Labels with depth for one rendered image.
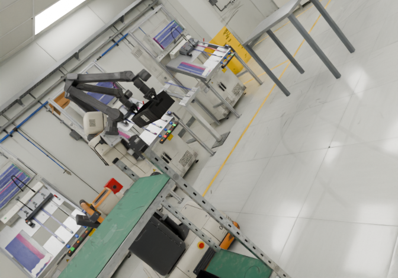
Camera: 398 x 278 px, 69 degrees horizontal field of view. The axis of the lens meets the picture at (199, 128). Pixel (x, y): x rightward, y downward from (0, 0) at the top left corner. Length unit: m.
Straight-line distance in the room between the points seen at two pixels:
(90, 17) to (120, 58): 0.90
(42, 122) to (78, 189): 1.20
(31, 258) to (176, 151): 1.93
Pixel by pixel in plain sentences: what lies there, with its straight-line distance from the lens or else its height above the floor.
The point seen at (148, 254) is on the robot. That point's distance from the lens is 2.03.
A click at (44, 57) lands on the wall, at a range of 5.58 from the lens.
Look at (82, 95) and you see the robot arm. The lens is 2.05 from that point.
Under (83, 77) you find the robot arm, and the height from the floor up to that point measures 1.56.
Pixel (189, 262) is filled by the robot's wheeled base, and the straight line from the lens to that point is 2.10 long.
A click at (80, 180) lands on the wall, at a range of 5.16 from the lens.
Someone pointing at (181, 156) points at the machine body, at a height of 0.24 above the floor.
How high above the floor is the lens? 1.25
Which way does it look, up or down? 14 degrees down
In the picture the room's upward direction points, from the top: 45 degrees counter-clockwise
